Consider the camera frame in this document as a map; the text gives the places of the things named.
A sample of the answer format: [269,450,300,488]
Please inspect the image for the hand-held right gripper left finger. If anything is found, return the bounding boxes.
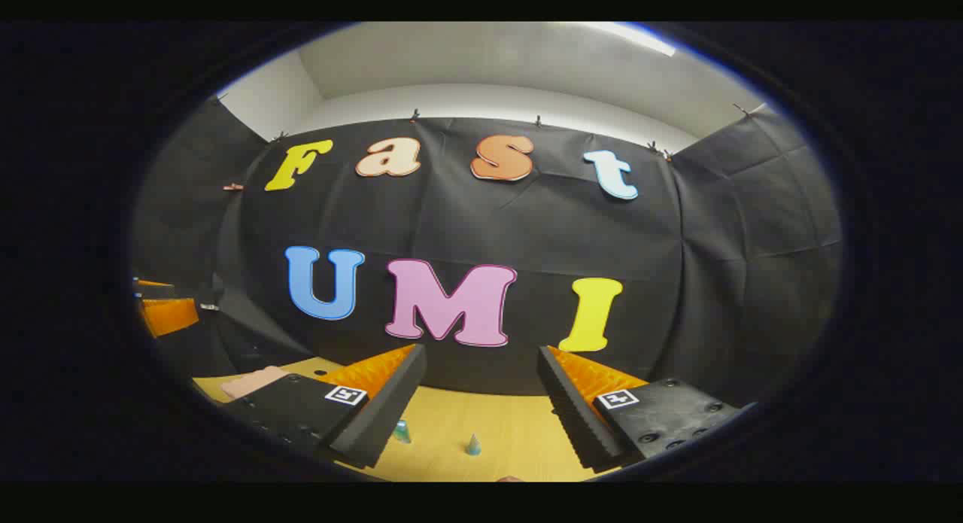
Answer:
[218,344,428,470]

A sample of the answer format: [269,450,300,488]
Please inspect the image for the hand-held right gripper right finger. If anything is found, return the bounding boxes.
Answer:
[537,346,753,473]

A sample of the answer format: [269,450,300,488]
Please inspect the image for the pink suitcase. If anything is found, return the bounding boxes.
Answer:
[220,366,291,400]

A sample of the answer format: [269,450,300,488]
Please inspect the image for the black backdrop cloth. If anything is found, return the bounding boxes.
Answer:
[132,94,843,407]

